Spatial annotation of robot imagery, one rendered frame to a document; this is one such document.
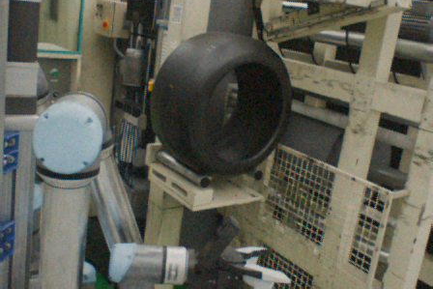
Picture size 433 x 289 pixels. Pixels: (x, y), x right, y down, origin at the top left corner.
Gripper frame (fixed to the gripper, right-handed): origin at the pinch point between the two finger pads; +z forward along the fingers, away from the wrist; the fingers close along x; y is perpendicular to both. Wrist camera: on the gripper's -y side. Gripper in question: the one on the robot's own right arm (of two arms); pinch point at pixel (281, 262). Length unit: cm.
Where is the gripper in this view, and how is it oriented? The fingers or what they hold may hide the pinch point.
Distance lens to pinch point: 108.8
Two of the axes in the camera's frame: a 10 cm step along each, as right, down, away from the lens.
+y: -1.2, 9.9, 1.0
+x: 1.3, 1.1, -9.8
